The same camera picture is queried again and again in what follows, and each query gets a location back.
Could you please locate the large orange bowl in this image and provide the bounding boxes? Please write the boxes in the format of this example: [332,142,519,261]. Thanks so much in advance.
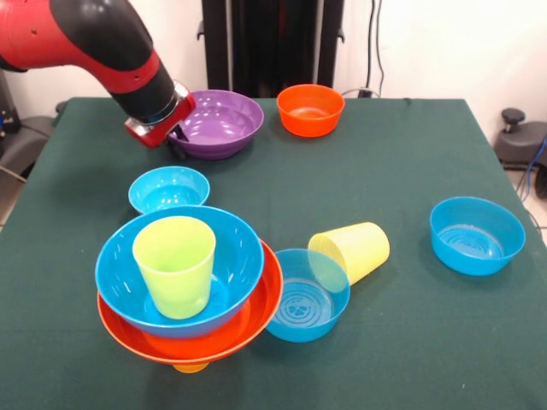
[97,239,284,366]

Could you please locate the grey cable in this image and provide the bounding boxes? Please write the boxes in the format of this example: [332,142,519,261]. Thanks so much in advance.
[0,164,27,185]

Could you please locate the black equipment box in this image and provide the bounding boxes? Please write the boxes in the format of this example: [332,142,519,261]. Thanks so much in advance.
[0,70,21,149]

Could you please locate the yellow cup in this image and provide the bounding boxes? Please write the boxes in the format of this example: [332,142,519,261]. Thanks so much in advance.
[307,221,391,286]

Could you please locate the blue cable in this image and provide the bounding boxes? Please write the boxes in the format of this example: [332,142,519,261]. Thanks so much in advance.
[519,134,547,202]

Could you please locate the dark green table cloth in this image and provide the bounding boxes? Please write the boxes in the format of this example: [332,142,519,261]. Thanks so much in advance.
[0,97,547,410]

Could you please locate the small light blue bowl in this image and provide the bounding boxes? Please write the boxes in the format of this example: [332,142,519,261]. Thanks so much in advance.
[127,166,211,214]

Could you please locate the green cup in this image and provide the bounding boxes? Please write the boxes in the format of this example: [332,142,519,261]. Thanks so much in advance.
[132,216,217,320]

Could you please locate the blue ring-patterned bowl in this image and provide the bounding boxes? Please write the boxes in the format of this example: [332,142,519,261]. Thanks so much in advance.
[265,248,351,343]
[429,196,526,277]

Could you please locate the orange cup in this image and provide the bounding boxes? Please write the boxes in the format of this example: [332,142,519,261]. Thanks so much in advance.
[173,361,210,375]

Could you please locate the black pedestal foot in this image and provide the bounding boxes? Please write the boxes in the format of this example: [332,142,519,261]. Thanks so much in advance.
[0,114,56,180]
[494,108,547,171]

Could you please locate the small red-orange bowl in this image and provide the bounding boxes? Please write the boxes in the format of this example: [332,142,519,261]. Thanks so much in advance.
[275,84,346,138]

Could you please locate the large deep blue bowl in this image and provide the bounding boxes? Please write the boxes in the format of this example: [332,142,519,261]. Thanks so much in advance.
[94,204,265,340]

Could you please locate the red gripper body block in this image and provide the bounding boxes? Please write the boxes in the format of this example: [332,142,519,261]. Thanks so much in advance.
[123,83,197,150]

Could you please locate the purple bowl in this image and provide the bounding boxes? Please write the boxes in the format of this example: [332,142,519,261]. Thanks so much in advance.
[168,89,265,161]

